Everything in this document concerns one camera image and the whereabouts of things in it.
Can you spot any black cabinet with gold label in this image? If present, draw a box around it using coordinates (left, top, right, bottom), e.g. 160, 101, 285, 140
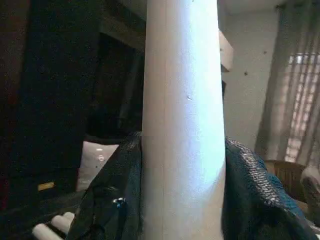
14, 0, 106, 198

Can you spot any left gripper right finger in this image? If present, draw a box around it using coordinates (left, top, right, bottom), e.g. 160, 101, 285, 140
221, 136, 318, 240

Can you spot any sheer window curtain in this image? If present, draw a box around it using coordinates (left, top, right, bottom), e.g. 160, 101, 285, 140
254, 4, 320, 171

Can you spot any brown wooden chair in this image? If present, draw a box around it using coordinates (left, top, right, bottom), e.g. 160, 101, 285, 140
262, 159, 320, 218

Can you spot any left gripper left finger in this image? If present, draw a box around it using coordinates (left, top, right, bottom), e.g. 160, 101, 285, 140
67, 131, 143, 240

